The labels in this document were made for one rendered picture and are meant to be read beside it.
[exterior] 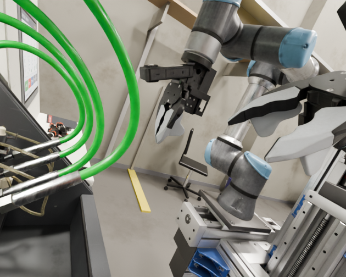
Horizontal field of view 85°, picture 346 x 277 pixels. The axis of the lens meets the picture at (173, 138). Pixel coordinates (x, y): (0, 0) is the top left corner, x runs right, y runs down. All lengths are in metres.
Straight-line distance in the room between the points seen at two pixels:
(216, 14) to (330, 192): 0.58
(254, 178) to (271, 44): 0.46
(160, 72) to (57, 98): 2.67
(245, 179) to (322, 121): 0.58
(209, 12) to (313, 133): 0.33
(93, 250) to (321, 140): 0.49
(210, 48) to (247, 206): 0.58
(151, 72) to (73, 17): 2.65
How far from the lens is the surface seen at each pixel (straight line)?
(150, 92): 3.07
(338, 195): 0.73
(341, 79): 0.29
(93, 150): 0.37
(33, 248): 0.70
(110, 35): 0.26
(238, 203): 0.80
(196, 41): 0.44
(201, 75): 0.46
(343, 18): 0.26
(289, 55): 0.49
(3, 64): 0.63
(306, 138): 0.20
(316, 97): 0.27
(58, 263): 0.67
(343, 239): 0.75
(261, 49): 0.50
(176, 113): 0.40
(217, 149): 0.81
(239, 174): 0.78
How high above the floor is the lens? 1.33
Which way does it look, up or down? 10 degrees down
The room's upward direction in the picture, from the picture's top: 23 degrees clockwise
